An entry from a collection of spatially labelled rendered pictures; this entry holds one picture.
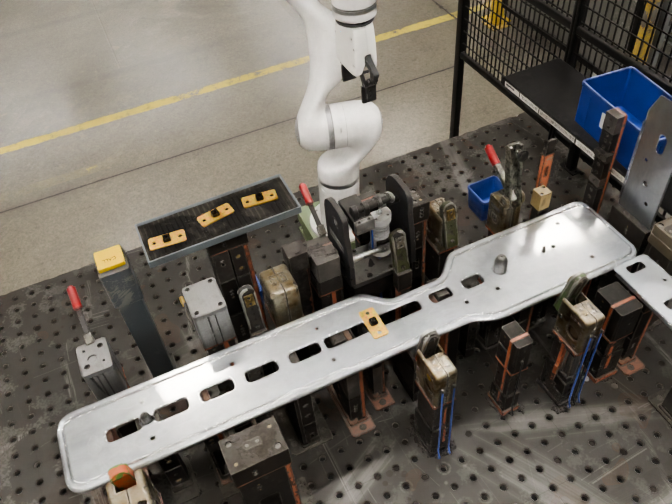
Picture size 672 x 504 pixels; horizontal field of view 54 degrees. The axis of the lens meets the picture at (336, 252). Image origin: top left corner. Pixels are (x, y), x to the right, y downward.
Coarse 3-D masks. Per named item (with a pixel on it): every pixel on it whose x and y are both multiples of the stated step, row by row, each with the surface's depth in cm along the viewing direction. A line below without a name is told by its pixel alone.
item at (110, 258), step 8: (112, 248) 149; (120, 248) 149; (96, 256) 148; (104, 256) 148; (112, 256) 147; (120, 256) 147; (96, 264) 146; (104, 264) 146; (112, 264) 146; (120, 264) 146
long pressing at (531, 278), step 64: (448, 256) 161; (512, 256) 160; (576, 256) 158; (320, 320) 151; (448, 320) 148; (192, 384) 142; (256, 384) 140; (320, 384) 140; (64, 448) 134; (128, 448) 132
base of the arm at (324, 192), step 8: (320, 184) 188; (320, 192) 191; (328, 192) 187; (336, 192) 186; (344, 192) 187; (352, 192) 188; (320, 200) 194; (336, 200) 189; (320, 208) 198; (312, 216) 204; (320, 216) 204; (312, 224) 201; (352, 240) 197
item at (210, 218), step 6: (228, 204) 156; (216, 210) 153; (222, 210) 155; (228, 210) 154; (204, 216) 154; (210, 216) 153; (216, 216) 153; (222, 216) 153; (204, 222) 152; (210, 222) 152
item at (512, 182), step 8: (512, 144) 155; (520, 144) 155; (512, 152) 155; (520, 152) 153; (512, 160) 156; (520, 160) 154; (512, 168) 157; (520, 168) 159; (512, 176) 159; (520, 176) 160; (512, 184) 162; (520, 184) 162; (504, 192) 164; (520, 192) 163; (520, 200) 165
